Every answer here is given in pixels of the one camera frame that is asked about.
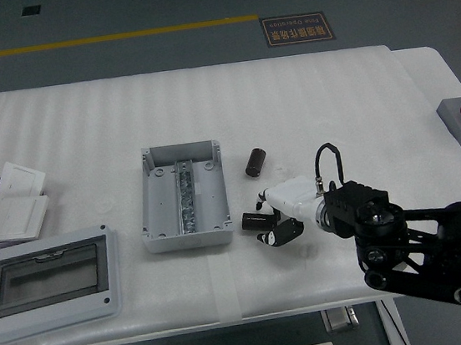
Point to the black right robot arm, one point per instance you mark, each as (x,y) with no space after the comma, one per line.
(423,237)

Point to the white switch panel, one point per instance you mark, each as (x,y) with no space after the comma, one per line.
(19,219)

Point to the open grey junction box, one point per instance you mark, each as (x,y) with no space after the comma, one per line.
(160,202)

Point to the white foam mat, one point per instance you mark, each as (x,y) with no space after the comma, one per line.
(268,104)

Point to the metal mounting rail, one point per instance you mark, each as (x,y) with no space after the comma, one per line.
(185,195)

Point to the silver metal bracket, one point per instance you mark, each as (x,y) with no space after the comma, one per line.
(340,319)

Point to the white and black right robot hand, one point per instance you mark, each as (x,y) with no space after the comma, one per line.
(292,196)

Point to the grey lid with clear window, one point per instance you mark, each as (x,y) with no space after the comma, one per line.
(50,283)

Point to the white table leg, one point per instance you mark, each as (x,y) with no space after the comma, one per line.
(394,325)

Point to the dark brown cylindrical battery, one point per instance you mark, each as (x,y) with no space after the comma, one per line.
(255,162)
(255,221)

